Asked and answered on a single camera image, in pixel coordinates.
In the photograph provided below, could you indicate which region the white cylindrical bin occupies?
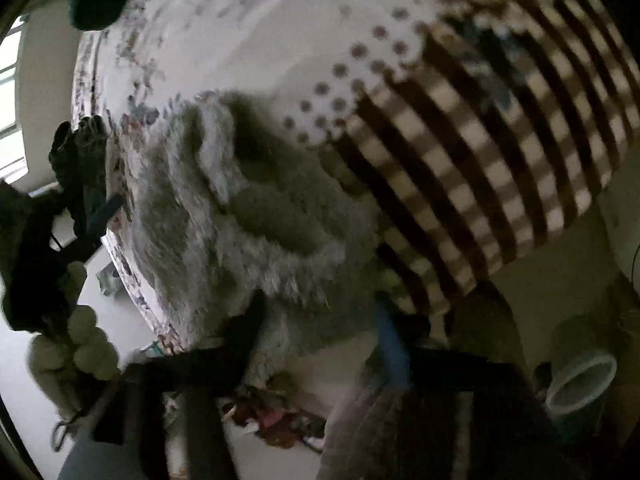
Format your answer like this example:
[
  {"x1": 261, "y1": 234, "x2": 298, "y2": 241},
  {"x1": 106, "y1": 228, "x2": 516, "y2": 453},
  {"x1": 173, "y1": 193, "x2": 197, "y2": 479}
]
[{"x1": 544, "y1": 312, "x2": 620, "y2": 419}]

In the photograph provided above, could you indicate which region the floral plaid fleece blanket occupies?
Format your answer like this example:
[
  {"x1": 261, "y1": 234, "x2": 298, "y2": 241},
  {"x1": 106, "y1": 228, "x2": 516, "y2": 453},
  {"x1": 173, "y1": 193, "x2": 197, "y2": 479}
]
[{"x1": 71, "y1": 0, "x2": 640, "y2": 356}]

